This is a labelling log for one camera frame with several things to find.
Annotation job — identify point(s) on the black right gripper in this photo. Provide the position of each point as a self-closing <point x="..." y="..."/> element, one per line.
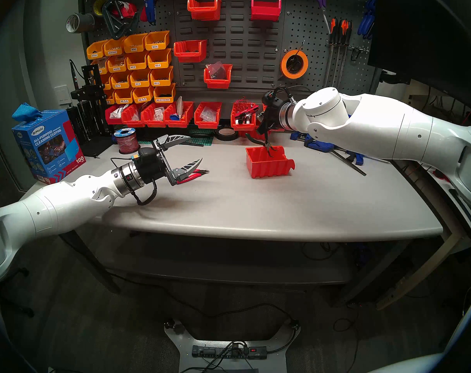
<point x="272" y="112"/>

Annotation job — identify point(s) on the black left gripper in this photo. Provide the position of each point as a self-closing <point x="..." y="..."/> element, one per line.
<point x="152" y="164"/>

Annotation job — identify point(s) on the red plastic storage box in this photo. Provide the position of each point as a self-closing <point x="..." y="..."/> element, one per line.
<point x="266" y="168"/>

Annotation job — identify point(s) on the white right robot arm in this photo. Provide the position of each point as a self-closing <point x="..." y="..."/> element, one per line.
<point x="375" y="123"/>

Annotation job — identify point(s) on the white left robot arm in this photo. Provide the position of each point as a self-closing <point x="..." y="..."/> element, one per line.
<point x="57" y="209"/>

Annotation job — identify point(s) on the blue cleaning cloth box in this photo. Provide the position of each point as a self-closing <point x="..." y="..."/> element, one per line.
<point x="45" y="150"/>

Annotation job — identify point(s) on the red plastic parts bin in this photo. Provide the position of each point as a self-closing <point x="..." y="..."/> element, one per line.
<point x="111" y="120"/>
<point x="190" y="56"/>
<point x="243" y="126"/>
<point x="179" y="123"/>
<point x="204" y="14"/>
<point x="154" y="123"/>
<point x="218" y="83"/>
<point x="132" y="121"/>
<point x="207" y="124"/>
<point x="265" y="14"/>

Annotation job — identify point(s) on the red black crimping tool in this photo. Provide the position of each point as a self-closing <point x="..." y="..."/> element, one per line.
<point x="250" y="111"/>

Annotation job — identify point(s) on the green cutting mat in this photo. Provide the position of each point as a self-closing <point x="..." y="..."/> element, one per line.
<point x="200" y="140"/>

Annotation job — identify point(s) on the black tape roll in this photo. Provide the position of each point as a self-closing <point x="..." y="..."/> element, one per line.
<point x="216" y="134"/>

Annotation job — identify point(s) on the clear screw bag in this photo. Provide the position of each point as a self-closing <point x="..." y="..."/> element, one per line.
<point x="159" y="114"/>
<point x="208" y="114"/>

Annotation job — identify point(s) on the blue bar clamp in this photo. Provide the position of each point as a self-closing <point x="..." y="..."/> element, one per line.
<point x="317" y="145"/>
<point x="355" y="157"/>

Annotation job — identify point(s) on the orange tape roll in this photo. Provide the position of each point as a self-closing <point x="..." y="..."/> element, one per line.
<point x="284" y="71"/>

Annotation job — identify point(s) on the yellow parts bin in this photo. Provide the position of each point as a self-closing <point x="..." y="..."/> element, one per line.
<point x="161" y="77"/>
<point x="113" y="47"/>
<point x="156" y="41"/>
<point x="140" y="79"/>
<point x="159" y="59"/>
<point x="95" y="51"/>
<point x="121" y="81"/>
<point x="117" y="65"/>
<point x="102" y="67"/>
<point x="106" y="82"/>
<point x="110" y="97"/>
<point x="164" y="94"/>
<point x="123" y="97"/>
<point x="143" y="95"/>
<point x="134" y="44"/>
<point x="137" y="62"/>

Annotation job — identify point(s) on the clear plastic parts bags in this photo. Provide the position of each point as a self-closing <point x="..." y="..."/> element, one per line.
<point x="216" y="70"/>

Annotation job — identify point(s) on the black metal stand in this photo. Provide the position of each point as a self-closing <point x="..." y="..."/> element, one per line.
<point x="88" y="92"/>

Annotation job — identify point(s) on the metal hook carabiner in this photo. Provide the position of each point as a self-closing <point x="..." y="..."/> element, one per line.
<point x="354" y="54"/>

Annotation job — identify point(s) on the orange black screwdriver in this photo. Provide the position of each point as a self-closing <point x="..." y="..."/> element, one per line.
<point x="342" y="30"/>
<point x="348" y="32"/>
<point x="333" y="30"/>

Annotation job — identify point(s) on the black table leg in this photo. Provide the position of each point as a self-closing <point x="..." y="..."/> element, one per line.
<point x="88" y="261"/>
<point x="369" y="275"/>

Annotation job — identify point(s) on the black metal clamp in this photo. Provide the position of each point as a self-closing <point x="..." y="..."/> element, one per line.
<point x="110" y="23"/>

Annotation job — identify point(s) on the blue spring clamps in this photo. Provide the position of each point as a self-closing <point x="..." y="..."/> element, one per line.
<point x="367" y="20"/>

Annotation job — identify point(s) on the red plastic tool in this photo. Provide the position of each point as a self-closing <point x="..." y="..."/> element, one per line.
<point x="126" y="10"/>

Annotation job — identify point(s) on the blue cloth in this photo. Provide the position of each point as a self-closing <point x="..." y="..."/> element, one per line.
<point x="26" y="112"/>

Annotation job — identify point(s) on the black base knob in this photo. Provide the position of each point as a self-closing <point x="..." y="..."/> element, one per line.
<point x="294" y="324"/>
<point x="169" y="324"/>

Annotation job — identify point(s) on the yellow tape roll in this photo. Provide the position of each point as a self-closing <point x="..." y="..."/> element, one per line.
<point x="97" y="7"/>

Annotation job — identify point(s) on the black monitor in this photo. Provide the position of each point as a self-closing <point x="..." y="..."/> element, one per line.
<point x="425" y="34"/>

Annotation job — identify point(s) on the black power strip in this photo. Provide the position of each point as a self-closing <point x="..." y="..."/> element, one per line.
<point x="204" y="351"/>

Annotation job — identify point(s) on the grey pegboard tool wall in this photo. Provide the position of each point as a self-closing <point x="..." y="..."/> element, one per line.
<point x="251" y="57"/>

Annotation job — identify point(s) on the white wall plate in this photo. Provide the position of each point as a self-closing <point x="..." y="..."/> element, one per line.
<point x="62" y="95"/>

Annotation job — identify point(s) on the grey duct tape roll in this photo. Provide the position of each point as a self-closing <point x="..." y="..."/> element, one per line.
<point x="84" y="23"/>

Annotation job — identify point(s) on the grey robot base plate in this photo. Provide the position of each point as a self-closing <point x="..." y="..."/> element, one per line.
<point x="177" y="356"/>

